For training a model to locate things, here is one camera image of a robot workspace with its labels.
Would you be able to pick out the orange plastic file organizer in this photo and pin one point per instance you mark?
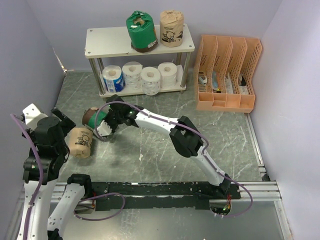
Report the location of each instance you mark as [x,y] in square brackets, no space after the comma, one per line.
[223,73]

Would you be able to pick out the white unwrapped loose-end roll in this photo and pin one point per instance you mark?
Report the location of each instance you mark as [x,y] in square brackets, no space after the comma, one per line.
[168,74]

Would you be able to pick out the green paper roll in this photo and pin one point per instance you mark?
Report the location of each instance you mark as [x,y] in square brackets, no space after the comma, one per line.
[141,30]

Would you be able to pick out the brown wrapped roll left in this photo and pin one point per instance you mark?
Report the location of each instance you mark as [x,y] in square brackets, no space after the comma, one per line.
[80,141]

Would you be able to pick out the aluminium frame rail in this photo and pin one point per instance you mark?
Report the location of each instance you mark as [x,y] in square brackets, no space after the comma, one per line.
[261,191]

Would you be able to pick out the white floral roll front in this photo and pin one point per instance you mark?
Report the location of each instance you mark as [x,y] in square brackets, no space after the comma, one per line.
[132,74]

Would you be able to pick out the brown cartoon paper roll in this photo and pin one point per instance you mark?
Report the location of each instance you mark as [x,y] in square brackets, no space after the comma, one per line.
[171,28]

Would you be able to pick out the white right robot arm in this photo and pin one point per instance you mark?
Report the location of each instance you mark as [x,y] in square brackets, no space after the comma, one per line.
[185,137]

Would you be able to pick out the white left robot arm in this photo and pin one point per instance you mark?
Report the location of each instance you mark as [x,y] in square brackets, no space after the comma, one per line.
[48,152]

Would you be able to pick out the grey two-tier shelf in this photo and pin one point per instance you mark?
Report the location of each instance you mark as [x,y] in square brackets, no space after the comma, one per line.
[110,42]

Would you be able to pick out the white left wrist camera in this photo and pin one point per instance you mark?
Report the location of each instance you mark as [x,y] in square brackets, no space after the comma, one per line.
[32,115]

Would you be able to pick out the blue paper roll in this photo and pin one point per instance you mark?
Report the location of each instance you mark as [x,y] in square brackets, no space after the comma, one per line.
[113,78]

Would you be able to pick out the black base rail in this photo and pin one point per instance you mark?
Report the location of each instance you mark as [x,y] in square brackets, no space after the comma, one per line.
[160,195]

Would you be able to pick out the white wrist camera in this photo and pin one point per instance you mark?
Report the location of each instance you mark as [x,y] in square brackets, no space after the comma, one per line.
[103,130]
[32,115]

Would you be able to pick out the green torn roll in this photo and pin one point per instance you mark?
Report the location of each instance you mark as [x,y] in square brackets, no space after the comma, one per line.
[91,119]

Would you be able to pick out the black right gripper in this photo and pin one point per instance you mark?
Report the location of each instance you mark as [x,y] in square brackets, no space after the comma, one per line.
[110,112]

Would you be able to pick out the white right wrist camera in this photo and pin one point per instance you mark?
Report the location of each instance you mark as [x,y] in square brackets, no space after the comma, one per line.
[103,130]

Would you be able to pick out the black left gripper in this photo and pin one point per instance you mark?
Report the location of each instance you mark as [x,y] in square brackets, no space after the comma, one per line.
[66,123]

